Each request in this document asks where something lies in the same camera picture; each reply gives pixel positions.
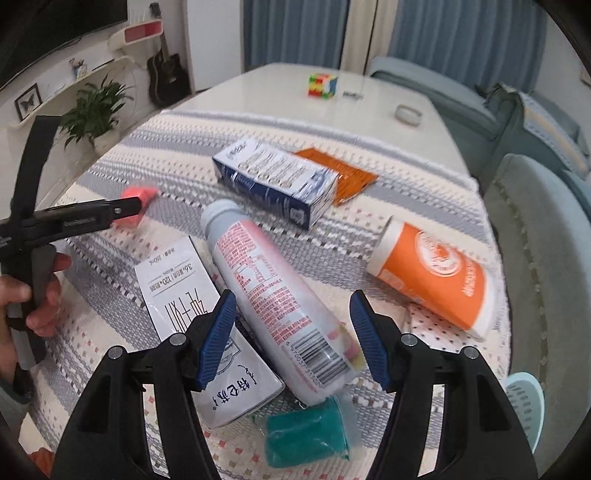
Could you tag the blue cushion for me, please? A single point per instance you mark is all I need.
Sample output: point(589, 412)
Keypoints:
point(578, 187)

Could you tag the small metal keys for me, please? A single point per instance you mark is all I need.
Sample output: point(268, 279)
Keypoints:
point(353, 94)

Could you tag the teal sofa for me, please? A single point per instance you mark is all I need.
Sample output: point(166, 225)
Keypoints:
point(415, 83)

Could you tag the black television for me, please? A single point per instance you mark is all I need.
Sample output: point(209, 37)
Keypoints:
point(55, 27)

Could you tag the person's left forearm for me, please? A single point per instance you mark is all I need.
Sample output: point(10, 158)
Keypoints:
point(5, 360)

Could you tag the colourful puzzle cube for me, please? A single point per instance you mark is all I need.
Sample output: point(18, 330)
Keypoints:
point(322, 86)

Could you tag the white curved wall shelf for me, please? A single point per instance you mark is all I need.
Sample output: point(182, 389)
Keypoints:
point(115, 63)

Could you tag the small pink box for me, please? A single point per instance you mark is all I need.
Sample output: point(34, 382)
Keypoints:
point(147, 193)

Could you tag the orange snack packet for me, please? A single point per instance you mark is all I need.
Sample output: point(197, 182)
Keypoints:
point(353, 177)

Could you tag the black framed butterfly picture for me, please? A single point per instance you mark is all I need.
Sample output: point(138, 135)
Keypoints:
point(27, 102)

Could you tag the white curtain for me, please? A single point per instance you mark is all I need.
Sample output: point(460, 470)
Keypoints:
point(369, 32)

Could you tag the person's left hand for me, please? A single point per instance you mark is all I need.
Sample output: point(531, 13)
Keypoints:
point(46, 314)

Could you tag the small figurine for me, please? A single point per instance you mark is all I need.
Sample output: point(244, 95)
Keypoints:
point(80, 69)

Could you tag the blue curtain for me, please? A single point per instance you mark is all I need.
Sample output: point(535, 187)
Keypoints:
point(295, 32)
point(461, 32)

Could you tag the pale green sofa cover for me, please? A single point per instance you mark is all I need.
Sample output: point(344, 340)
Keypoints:
point(540, 258)

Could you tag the striped woven tablecloth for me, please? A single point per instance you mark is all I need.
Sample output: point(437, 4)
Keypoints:
point(138, 152)

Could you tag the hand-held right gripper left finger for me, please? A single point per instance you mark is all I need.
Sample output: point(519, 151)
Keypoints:
point(216, 344)

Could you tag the black acoustic guitar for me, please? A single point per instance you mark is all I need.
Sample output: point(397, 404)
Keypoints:
point(166, 76)

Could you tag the white standing air conditioner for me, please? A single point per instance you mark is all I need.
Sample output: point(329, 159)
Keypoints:
point(214, 37)

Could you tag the green potted plant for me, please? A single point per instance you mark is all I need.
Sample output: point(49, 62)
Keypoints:
point(94, 110)

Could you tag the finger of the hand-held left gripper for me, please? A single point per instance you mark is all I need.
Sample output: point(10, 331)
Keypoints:
point(39, 157)
point(83, 219)

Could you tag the blue and white milk carton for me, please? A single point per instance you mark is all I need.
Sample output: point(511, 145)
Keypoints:
point(277, 177)

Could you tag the orange paper cup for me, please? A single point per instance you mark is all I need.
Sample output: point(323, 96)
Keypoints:
point(438, 272)

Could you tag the light blue plastic basket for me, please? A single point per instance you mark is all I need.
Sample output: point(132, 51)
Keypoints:
point(526, 401)

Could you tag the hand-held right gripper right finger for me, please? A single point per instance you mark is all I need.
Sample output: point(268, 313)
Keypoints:
point(371, 346)

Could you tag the white and pink wall shelf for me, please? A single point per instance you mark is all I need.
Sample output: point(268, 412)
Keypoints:
point(138, 33)

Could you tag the teal plastic packet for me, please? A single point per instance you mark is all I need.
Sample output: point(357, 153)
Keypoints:
point(304, 429)

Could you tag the striped sofa armrest cloth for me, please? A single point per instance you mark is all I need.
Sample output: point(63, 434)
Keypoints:
point(545, 124)

